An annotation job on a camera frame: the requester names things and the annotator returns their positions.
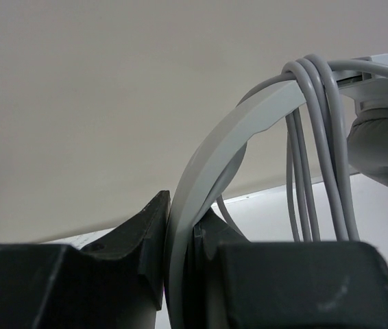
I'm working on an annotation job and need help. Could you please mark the grey white headphones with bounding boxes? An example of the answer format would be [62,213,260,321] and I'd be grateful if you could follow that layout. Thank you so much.
[165,53,388,328]

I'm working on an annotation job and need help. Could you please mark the grey headphone cable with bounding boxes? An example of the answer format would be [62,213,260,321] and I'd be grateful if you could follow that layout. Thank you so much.
[216,53,388,243]

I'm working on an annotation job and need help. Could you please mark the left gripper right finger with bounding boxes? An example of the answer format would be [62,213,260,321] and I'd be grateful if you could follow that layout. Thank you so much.
[192,210,388,328]

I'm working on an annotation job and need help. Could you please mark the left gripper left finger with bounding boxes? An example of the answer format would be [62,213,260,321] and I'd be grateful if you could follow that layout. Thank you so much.
[0,191,170,328]

